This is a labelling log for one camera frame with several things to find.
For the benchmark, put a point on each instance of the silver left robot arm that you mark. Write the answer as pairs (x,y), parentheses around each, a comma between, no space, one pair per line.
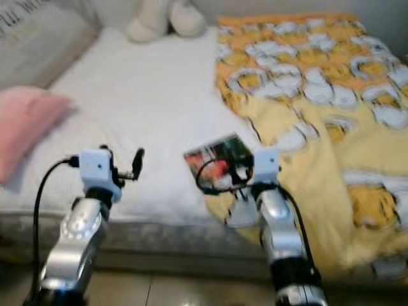
(76,229)

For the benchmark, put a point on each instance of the cream plush toy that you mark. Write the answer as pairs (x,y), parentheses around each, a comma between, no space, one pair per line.
(153,22)

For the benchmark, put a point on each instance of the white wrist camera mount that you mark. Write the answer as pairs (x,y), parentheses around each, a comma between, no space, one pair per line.
(268,166)
(95,166)

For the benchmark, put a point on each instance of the grey printed cushion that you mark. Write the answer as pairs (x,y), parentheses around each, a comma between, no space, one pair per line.
(38,38)

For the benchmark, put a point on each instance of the pink plush pillow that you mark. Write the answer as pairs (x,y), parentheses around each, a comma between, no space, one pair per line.
(25,127)

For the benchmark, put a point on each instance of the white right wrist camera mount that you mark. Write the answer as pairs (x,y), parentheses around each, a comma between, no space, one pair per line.
(268,166)

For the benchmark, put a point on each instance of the white quilted mattress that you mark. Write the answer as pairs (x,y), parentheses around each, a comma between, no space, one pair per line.
(140,95)

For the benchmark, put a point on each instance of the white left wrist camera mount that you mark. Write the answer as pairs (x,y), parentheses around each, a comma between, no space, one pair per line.
(95,166)

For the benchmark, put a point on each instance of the dark green red magazine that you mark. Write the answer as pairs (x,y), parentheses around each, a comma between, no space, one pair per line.
(220,152)

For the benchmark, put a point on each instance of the yellow cartoon print blanket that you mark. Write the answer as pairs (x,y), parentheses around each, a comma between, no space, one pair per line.
(325,146)

